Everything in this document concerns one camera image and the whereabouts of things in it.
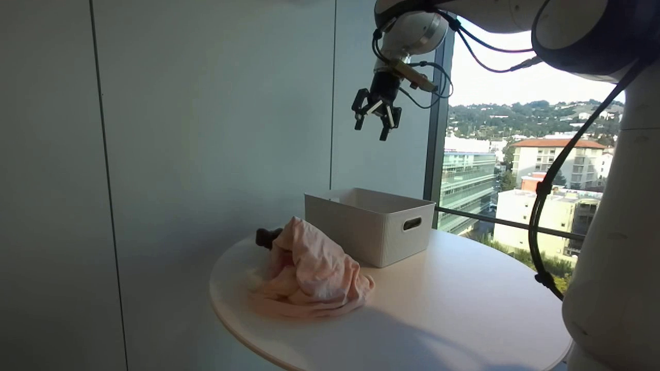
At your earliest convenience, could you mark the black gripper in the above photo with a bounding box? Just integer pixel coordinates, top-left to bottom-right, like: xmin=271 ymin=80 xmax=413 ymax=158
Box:
xmin=351 ymin=70 xmax=404 ymax=144

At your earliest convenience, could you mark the peach shirt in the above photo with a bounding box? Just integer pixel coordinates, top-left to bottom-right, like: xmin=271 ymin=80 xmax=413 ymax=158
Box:
xmin=248 ymin=215 xmax=377 ymax=320

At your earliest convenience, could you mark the glass office building outside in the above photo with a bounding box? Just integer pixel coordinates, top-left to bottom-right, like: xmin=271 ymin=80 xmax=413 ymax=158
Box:
xmin=439 ymin=151 xmax=508 ymax=236

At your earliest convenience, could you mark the dark window railing bar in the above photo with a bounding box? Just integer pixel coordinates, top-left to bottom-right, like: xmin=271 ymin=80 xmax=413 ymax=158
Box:
xmin=435 ymin=202 xmax=585 ymax=242

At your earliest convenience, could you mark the red roofed building outside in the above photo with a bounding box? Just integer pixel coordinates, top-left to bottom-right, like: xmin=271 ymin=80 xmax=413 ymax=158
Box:
xmin=511 ymin=136 xmax=614 ymax=191

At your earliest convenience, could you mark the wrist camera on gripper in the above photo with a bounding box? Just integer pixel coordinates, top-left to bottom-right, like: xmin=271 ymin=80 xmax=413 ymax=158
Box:
xmin=372 ymin=57 xmax=439 ymax=94

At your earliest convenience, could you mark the dark window frame post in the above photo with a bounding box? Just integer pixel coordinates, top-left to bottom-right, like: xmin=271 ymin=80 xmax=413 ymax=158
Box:
xmin=421 ymin=28 xmax=457 ymax=207

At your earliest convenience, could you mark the white plastic basket with handles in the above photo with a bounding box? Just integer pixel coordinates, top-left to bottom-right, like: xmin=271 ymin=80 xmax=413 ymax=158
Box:
xmin=303 ymin=186 xmax=437 ymax=270

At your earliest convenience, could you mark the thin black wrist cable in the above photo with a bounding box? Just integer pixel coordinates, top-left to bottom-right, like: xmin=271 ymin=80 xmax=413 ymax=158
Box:
xmin=368 ymin=6 xmax=547 ymax=112

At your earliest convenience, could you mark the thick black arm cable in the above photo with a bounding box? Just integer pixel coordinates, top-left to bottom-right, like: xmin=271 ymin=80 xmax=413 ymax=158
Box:
xmin=525 ymin=57 xmax=652 ymax=300

